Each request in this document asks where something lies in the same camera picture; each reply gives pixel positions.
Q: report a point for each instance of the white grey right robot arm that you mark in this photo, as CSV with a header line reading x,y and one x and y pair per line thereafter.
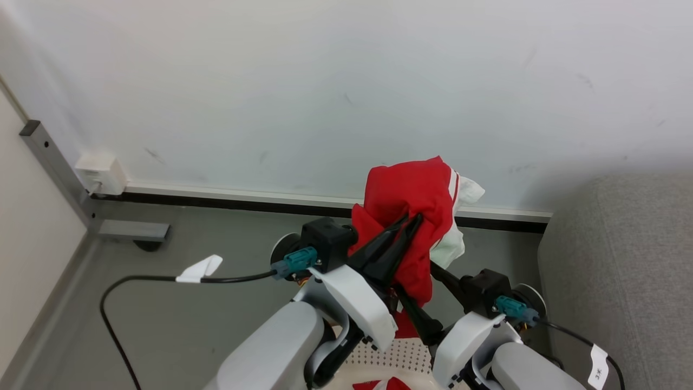
x,y
530,368

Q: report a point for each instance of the grey metal frame leg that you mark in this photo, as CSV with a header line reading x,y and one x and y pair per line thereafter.
x,y
59,168

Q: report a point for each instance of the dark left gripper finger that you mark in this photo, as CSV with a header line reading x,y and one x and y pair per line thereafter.
x,y
398,254
376,246

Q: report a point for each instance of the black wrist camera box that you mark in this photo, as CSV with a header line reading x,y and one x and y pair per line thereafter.
x,y
484,292
327,238

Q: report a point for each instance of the white plastic wall box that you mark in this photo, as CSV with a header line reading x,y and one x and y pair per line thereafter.
x,y
103,174

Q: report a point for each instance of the red and white garment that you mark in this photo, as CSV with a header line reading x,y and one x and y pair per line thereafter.
x,y
368,385
411,195

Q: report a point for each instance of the grey fabric sofa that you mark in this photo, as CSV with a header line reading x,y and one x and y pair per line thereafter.
x,y
622,281

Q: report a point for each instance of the white and black baseboard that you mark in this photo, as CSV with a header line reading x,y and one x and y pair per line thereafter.
x,y
270,199

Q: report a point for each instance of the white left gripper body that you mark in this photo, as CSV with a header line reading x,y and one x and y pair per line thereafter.
x,y
360,303

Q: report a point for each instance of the black round frame foot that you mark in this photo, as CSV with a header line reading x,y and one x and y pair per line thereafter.
x,y
148,246

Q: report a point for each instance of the white perforated laundry basket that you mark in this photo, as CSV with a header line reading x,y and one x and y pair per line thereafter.
x,y
395,357

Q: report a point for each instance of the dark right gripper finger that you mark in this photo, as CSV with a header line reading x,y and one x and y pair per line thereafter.
x,y
425,325
448,280

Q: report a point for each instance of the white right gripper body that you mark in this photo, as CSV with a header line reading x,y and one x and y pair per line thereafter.
x,y
460,346

